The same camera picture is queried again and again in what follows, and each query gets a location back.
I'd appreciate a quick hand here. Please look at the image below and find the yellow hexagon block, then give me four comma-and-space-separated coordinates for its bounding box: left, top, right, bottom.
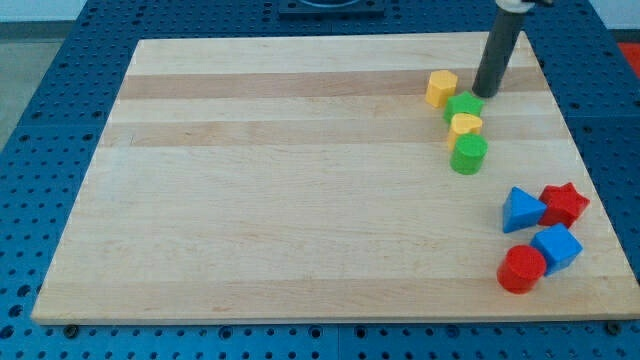
425, 70, 458, 108

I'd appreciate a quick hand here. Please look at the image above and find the yellow heart block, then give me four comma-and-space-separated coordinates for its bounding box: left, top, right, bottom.
447, 113, 483, 151

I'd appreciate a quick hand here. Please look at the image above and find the wooden board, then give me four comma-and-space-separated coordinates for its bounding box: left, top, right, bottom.
32, 32, 639, 325

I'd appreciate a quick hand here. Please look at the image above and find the green cylinder block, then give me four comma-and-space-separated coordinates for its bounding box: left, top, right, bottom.
449, 133, 488, 175

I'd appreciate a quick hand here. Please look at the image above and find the green star block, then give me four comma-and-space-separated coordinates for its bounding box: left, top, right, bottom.
443, 91, 484, 123

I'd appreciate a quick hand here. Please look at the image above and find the blue triangle block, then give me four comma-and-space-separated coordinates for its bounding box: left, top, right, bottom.
502, 187, 547, 233

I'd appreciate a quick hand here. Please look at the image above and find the red cylinder block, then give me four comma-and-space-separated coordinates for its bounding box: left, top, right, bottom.
496, 245, 546, 294

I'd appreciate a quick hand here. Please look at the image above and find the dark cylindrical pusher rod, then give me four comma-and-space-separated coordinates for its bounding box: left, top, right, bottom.
472, 0, 533, 98

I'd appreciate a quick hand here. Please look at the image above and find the red star block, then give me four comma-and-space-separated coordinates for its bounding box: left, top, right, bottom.
538, 182, 590, 228

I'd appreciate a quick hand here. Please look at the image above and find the blue cube block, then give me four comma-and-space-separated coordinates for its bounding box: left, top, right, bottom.
530, 224, 583, 277

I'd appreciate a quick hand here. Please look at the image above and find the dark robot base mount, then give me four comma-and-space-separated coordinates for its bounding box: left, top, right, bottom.
278, 0, 385, 18

